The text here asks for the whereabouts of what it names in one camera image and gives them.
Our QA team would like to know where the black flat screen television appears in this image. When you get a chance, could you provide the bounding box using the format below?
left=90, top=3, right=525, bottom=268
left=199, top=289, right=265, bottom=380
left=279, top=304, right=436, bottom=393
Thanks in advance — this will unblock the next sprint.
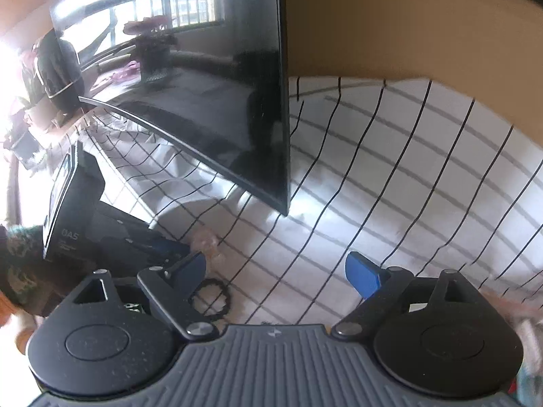
left=49, top=0, right=291, bottom=217

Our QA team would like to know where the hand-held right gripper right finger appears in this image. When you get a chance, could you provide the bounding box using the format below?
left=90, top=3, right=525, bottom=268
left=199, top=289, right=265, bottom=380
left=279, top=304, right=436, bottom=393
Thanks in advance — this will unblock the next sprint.
left=331, top=251, right=479, bottom=341

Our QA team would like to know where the black checked white tablecloth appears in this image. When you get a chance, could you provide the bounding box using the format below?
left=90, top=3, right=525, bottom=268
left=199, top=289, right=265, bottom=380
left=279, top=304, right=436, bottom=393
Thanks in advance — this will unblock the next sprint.
left=63, top=76, right=543, bottom=327

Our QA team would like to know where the pink ribbon bow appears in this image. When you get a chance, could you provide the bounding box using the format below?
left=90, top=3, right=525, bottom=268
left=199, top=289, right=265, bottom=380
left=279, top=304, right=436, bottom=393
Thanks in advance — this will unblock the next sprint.
left=187, top=227, right=225, bottom=264

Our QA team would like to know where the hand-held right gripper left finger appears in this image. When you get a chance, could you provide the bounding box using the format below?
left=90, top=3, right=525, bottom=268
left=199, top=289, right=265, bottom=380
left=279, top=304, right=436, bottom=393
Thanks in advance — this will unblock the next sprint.
left=73, top=251, right=218, bottom=343

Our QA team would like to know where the black hair tie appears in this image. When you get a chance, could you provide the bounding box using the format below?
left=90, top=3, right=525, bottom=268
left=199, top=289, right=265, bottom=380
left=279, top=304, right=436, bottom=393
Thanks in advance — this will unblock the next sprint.
left=188, top=277, right=233, bottom=316

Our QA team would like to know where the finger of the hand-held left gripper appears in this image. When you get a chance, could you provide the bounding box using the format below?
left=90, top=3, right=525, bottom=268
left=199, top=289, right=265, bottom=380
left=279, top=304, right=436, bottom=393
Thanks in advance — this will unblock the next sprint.
left=102, top=239, right=172, bottom=280
left=114, top=216, right=191, bottom=260

